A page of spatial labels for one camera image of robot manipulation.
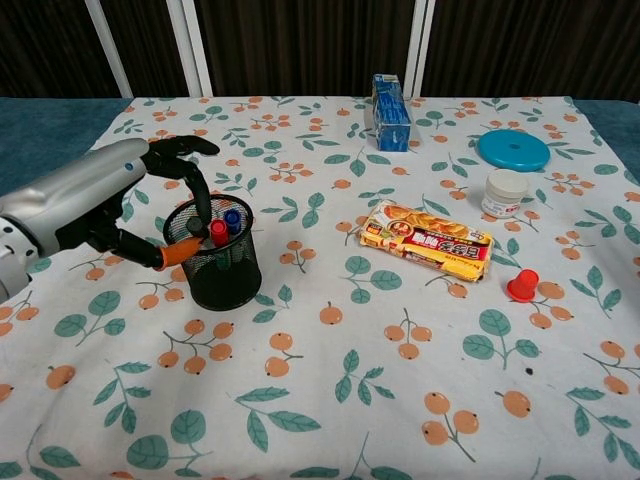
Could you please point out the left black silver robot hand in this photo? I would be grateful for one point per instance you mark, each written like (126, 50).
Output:
(85, 185)

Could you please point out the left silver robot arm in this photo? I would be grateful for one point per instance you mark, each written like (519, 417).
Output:
(12, 260)

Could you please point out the red capped marker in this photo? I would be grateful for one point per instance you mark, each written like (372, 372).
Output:
(218, 232)

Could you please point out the blue capped marker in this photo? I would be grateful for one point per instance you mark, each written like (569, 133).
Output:
(232, 220)

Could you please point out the black mesh pen holder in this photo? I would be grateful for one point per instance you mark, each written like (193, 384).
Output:
(225, 280)

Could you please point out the floral print tablecloth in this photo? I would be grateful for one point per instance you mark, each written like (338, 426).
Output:
(320, 375)

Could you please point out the blue carton box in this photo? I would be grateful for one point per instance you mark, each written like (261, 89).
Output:
(392, 115)

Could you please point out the yellow snack package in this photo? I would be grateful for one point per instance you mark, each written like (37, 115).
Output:
(425, 240)

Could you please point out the small white jar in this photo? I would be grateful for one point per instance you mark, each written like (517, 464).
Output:
(505, 192)

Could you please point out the blue round plastic lid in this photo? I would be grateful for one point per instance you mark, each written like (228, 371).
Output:
(512, 150)

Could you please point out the small red bottle cap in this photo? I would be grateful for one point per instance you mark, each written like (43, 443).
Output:
(523, 287)

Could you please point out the white metal frame post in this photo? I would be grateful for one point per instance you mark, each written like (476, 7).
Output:
(107, 47)
(420, 47)
(192, 47)

